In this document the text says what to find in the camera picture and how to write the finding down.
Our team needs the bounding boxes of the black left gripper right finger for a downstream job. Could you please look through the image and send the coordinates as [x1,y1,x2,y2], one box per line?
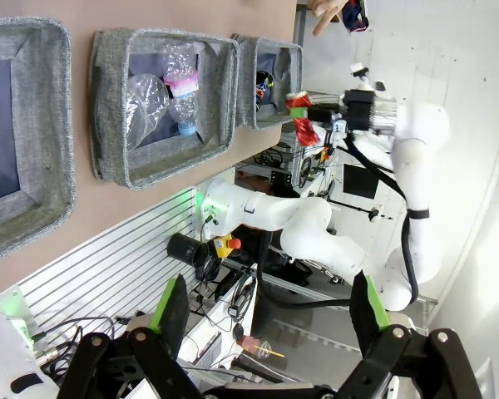
[336,269,483,399]

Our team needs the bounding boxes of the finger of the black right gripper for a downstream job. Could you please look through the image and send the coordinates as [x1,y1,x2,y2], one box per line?
[289,106,347,126]

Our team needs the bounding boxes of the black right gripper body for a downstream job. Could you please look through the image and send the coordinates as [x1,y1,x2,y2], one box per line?
[343,89,376,133]

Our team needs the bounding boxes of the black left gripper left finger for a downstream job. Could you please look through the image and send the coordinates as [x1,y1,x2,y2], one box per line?
[60,273,203,399]

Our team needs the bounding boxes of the crushed red soda can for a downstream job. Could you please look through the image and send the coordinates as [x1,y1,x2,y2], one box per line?
[285,91,320,146]

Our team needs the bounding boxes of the dark printed drink can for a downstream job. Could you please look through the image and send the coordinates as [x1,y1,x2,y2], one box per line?
[255,71,275,103]

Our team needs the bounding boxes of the crushed clear bottle pink label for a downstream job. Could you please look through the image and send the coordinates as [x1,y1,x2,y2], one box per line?
[160,43,200,137]

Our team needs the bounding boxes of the person's left hand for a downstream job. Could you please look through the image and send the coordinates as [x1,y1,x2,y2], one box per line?
[307,0,344,37]

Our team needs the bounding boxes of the equipment rack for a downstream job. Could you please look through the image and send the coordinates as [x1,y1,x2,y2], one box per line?
[269,139,344,196]

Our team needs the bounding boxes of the grey fabric basket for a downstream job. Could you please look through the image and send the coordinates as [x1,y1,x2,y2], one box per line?
[0,16,77,267]
[89,27,240,190]
[231,33,304,131]

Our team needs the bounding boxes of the black cylindrical tube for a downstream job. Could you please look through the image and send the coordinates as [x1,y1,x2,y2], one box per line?
[166,231,212,271]

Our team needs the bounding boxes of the black square panel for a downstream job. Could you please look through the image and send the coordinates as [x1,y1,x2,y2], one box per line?
[342,163,380,201]

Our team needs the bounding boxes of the yellow emergency stop button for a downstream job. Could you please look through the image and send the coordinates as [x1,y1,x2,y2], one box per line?
[213,234,243,259]

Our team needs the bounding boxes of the aluminium slotted mounting plate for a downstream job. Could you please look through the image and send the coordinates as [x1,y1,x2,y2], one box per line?
[0,186,200,332]

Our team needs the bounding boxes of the navy red shoe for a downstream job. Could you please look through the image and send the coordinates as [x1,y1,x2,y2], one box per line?
[341,0,370,33]

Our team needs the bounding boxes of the black cable hose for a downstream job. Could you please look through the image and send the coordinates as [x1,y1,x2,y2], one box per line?
[255,135,432,311]

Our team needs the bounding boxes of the black cable bundle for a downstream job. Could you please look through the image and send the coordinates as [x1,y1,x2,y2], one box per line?
[32,314,130,375]

